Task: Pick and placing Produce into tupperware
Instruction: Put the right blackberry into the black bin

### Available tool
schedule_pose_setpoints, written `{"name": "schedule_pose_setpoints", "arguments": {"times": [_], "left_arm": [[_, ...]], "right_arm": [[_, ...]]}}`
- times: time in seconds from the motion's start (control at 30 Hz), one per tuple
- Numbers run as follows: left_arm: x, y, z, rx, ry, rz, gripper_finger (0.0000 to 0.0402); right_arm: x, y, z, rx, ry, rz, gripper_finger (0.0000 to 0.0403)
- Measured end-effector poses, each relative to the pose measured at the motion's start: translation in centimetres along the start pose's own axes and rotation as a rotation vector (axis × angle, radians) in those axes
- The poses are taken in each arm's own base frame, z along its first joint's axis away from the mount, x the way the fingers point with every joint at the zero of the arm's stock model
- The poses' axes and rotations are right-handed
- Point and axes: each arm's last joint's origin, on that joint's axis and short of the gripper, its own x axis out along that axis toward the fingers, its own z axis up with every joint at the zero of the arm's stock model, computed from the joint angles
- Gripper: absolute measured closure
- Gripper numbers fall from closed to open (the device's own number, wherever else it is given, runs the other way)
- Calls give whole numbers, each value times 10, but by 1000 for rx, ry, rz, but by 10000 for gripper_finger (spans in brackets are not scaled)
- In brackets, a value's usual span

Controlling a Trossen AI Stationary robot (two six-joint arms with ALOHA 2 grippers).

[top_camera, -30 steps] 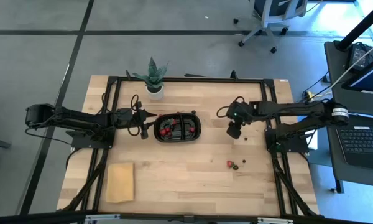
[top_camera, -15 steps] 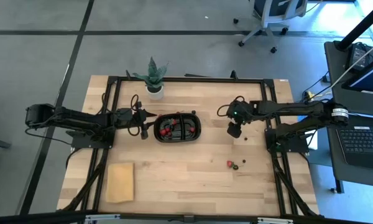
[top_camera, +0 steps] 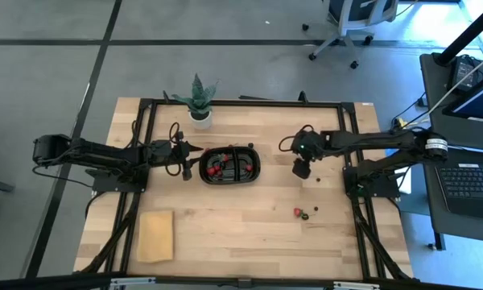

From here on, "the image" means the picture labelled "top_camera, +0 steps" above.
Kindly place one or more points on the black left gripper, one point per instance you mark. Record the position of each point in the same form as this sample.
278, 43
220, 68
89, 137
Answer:
184, 155

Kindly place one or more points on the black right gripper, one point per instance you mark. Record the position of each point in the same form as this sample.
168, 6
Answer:
302, 168

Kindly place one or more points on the red strawberry green leaves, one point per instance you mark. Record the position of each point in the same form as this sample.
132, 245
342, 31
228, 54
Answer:
211, 171
297, 212
219, 169
225, 158

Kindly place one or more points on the dark round berry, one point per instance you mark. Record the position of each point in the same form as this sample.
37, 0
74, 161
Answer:
304, 216

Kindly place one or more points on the black plastic divided container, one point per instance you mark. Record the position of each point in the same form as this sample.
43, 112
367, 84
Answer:
243, 157

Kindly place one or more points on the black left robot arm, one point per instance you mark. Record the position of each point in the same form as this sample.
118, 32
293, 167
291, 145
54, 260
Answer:
104, 155

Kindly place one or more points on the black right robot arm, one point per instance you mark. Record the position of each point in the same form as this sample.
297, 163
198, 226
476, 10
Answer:
386, 139

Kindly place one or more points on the white round plant pot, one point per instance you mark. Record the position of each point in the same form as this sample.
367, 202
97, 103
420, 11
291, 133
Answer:
201, 121

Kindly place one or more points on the green snake plant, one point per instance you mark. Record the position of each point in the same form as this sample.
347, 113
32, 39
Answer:
199, 96

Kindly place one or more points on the folded yellow cloth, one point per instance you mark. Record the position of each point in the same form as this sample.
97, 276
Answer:
155, 237

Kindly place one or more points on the white office chair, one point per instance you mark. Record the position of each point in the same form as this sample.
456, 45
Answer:
354, 16

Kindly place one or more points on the dark grey desk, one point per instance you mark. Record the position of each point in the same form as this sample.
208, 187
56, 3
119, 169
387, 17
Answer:
459, 227

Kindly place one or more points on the black power brick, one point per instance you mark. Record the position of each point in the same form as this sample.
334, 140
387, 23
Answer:
463, 70

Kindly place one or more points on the black slanted pole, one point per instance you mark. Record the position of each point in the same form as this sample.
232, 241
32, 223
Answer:
467, 35

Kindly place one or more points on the black metal table frame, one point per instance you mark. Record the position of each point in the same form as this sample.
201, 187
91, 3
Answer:
265, 103

